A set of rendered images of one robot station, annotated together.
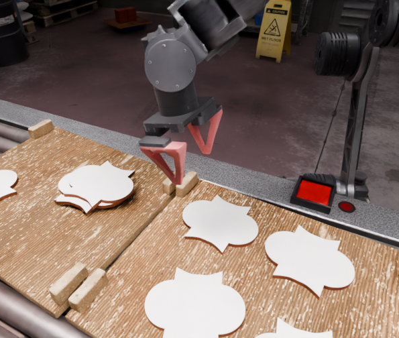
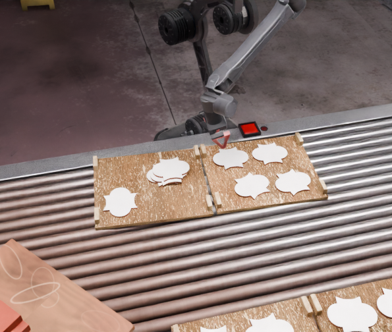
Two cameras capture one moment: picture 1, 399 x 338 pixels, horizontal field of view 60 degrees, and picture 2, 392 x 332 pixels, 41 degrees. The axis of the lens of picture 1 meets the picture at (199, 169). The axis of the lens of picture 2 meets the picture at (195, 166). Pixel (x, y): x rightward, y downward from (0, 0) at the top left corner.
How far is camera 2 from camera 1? 152 cm
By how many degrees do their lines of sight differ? 31
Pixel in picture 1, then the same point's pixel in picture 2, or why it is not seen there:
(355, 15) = not seen: outside the picture
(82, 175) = (159, 170)
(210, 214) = (224, 157)
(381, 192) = not seen: hidden behind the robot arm
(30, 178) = (130, 186)
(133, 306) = (234, 197)
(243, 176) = not seen: hidden behind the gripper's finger
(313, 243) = (267, 147)
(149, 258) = (221, 183)
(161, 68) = (229, 111)
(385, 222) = (280, 128)
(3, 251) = (167, 212)
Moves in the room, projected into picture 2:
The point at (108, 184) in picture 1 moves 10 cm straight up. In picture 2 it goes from (176, 167) to (175, 147)
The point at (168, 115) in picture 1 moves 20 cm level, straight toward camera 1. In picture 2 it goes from (216, 124) to (260, 150)
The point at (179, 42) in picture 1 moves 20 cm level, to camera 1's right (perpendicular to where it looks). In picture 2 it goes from (232, 101) to (274, 80)
